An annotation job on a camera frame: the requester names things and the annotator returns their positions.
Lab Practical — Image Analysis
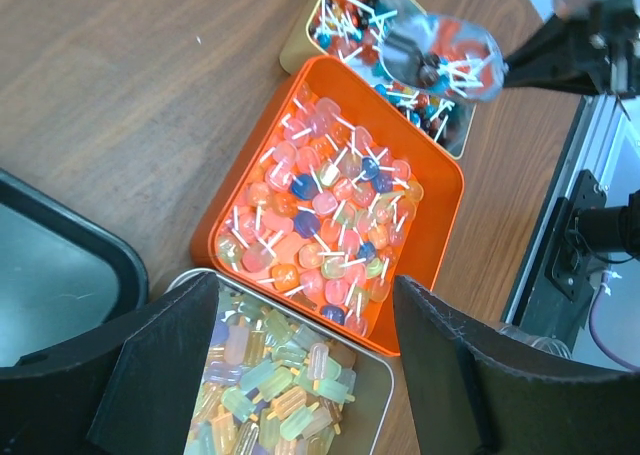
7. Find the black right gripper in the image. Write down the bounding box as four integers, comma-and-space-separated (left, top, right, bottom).
503, 0, 639, 95

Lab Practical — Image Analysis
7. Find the brown tin of gummies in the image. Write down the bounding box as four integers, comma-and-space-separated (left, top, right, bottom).
184, 276, 394, 454

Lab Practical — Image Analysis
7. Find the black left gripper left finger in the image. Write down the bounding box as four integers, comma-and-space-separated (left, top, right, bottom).
1, 273, 219, 454

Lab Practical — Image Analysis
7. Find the clear glass jar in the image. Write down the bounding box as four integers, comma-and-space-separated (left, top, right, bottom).
494, 322, 572, 360

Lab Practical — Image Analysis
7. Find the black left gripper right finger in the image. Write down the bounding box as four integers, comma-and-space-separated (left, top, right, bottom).
393, 276, 639, 454

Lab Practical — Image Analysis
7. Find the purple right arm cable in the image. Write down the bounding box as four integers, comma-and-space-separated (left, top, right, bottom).
587, 274, 640, 371

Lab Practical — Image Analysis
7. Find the gold tin of lollipops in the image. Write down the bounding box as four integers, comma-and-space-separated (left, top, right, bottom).
279, 0, 475, 160

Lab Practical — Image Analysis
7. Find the orange tin of lollipops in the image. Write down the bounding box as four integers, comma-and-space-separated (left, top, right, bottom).
190, 56, 464, 356

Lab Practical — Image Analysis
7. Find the black rectangular tray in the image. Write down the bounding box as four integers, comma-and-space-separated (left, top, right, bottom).
1, 171, 149, 367

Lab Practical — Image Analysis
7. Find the aluminium frame rail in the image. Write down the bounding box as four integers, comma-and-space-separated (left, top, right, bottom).
502, 92, 640, 371

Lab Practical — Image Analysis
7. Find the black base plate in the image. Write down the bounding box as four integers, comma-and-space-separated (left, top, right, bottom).
544, 170, 606, 302

